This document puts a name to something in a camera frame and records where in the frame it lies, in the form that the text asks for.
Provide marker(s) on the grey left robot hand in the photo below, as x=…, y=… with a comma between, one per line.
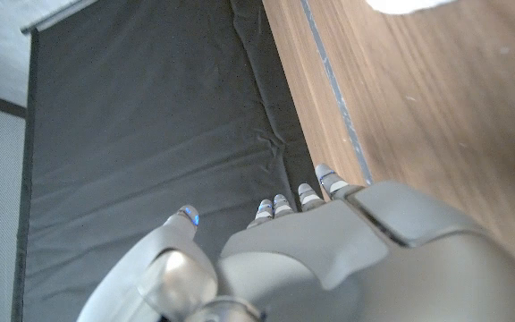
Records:
x=329, y=259

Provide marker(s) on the white wiping cloth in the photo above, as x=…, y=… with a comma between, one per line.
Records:
x=400, y=5

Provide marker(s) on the black backdrop curtain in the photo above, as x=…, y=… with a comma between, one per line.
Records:
x=150, y=112

